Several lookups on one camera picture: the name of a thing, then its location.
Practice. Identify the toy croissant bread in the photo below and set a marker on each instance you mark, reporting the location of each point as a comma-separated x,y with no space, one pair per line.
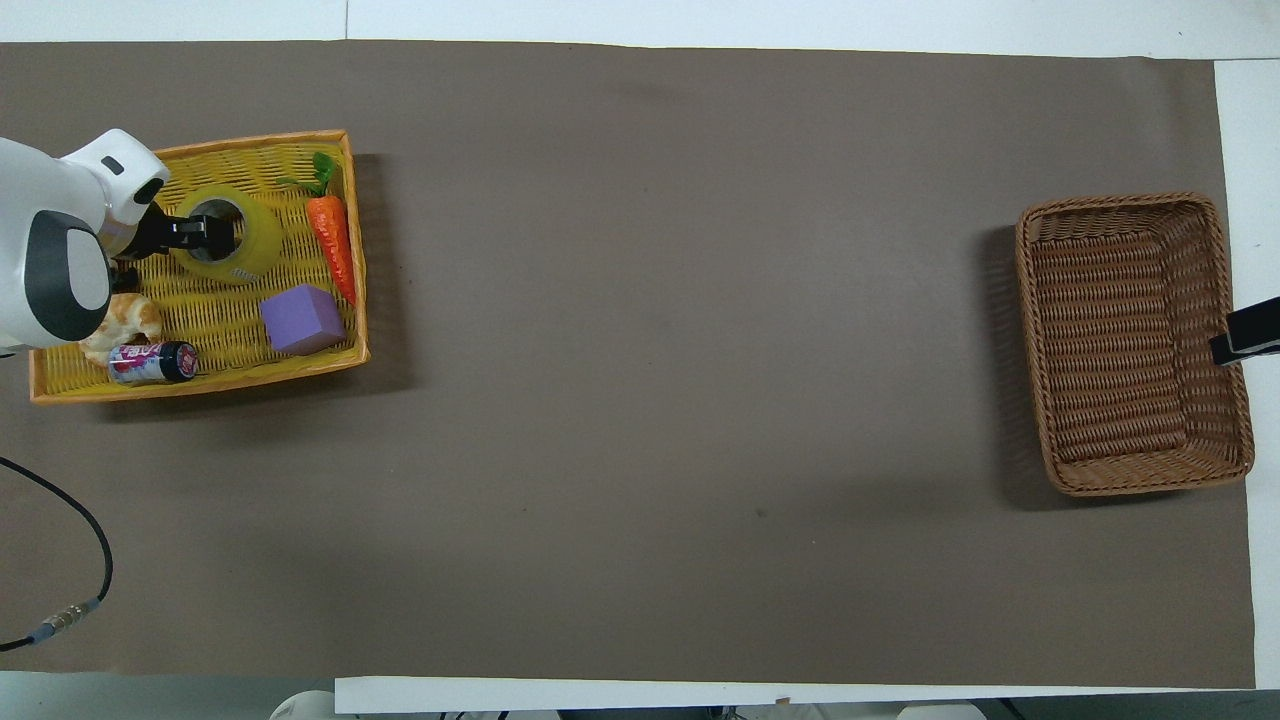
128,322

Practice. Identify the brown wicker basket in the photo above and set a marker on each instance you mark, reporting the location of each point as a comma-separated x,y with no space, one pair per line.
1120,350

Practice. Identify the yellow woven basket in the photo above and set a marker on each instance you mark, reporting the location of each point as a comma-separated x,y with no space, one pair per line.
225,320

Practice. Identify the small drink can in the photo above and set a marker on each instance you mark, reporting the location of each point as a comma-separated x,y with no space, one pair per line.
152,363

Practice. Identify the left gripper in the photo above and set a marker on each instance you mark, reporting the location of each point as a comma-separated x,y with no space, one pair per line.
158,232

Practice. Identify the purple foam block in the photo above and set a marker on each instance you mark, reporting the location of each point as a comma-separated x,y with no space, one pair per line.
304,320

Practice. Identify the yellow tape roll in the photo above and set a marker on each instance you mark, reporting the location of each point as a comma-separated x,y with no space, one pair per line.
256,238

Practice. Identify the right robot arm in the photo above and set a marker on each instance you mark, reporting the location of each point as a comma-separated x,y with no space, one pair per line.
938,713

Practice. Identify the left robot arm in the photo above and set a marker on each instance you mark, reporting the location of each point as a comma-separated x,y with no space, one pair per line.
40,210

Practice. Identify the orange toy carrot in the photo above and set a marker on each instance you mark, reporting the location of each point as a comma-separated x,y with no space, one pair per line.
334,240

